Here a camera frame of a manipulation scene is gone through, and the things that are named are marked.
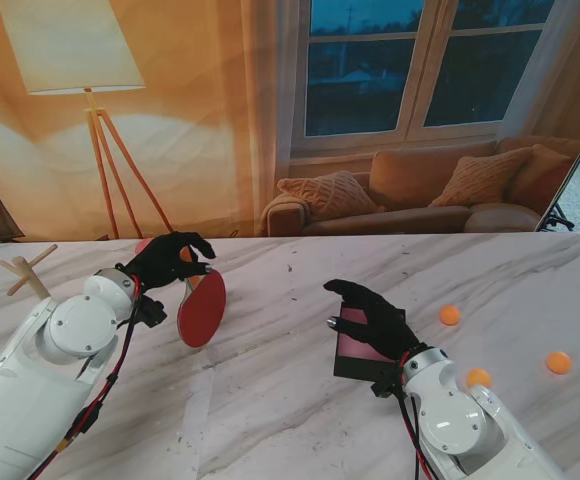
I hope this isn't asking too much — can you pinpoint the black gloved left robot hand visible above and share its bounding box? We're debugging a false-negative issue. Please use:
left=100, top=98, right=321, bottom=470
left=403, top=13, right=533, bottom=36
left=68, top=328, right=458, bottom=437
left=114, top=231, right=217, bottom=292

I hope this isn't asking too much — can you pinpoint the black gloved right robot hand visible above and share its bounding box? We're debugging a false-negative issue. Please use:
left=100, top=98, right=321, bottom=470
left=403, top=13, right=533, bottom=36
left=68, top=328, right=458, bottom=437
left=322, top=278, right=422, bottom=362

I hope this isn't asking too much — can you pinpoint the red ping pong bat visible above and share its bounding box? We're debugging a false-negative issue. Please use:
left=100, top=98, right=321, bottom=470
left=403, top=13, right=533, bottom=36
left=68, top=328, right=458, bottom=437
left=176, top=246, right=228, bottom=348

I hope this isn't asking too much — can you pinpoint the black box with pink inside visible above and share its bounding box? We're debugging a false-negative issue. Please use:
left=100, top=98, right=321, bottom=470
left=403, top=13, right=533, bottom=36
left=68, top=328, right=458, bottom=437
left=332, top=305, right=406, bottom=386

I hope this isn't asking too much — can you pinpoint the wooden peg stand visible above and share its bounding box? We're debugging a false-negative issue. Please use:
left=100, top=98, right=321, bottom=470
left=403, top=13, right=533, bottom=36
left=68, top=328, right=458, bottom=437
left=0, top=243, right=59, bottom=302

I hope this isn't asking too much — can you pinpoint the printed living room backdrop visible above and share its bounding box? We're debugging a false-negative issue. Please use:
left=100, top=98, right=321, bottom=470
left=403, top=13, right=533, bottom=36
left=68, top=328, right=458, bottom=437
left=0, top=0, right=580, bottom=246

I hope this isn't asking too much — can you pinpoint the black tripod stand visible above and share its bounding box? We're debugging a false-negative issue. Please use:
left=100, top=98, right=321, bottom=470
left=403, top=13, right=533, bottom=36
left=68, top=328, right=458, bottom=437
left=539, top=199, right=577, bottom=234

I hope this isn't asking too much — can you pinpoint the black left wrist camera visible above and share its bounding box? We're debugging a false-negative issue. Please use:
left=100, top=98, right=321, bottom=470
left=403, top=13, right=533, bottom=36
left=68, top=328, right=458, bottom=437
left=132, top=294, right=167, bottom=329

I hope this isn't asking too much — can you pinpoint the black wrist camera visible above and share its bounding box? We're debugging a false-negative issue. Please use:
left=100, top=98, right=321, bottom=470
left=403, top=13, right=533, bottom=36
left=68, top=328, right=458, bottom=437
left=369, top=367, right=403, bottom=400
left=132, top=294, right=167, bottom=329

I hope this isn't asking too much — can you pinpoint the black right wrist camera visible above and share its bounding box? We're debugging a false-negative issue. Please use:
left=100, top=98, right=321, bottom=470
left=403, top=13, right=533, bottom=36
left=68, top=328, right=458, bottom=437
left=369, top=367, right=403, bottom=400

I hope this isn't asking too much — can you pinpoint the red black right arm cable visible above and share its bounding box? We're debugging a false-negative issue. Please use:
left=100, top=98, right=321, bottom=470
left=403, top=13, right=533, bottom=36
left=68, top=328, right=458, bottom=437
left=396, top=393, right=432, bottom=480

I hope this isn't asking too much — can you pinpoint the red black arm cable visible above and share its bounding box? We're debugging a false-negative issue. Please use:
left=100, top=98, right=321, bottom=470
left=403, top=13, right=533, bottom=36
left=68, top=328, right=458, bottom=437
left=24, top=274, right=144, bottom=479
left=396, top=393, right=432, bottom=480

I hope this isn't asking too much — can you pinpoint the red black left arm cable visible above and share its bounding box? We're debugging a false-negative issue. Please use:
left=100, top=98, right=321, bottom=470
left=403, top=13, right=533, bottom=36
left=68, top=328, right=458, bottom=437
left=24, top=274, right=144, bottom=479

